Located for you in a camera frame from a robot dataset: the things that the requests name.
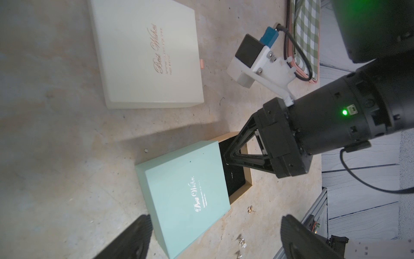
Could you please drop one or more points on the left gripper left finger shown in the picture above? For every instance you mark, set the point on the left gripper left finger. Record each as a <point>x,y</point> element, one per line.
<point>132,243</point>

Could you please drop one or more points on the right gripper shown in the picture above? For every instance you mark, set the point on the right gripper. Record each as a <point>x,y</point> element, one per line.
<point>283,155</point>

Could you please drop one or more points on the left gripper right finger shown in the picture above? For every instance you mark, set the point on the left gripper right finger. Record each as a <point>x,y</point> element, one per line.
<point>300,243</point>

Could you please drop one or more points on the black lined box drawer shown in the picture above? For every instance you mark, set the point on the black lined box drawer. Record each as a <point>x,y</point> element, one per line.
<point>238,179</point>

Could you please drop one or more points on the mint green jewelry box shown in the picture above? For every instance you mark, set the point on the mint green jewelry box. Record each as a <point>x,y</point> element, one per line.
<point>185,194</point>

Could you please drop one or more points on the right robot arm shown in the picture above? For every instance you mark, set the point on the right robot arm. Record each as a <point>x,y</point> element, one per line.
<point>376,100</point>

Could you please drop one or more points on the cream jewelry box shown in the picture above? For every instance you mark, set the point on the cream jewelry box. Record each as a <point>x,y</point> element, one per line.
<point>148,54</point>

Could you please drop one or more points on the earring near front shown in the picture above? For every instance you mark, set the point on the earring near front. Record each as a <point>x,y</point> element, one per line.
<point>241,241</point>

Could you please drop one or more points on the green checkered cloth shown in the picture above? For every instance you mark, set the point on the green checkered cloth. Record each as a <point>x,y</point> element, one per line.
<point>305,21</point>

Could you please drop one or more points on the front aluminium rail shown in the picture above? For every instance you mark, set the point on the front aluminium rail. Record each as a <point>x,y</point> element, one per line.
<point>316,219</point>

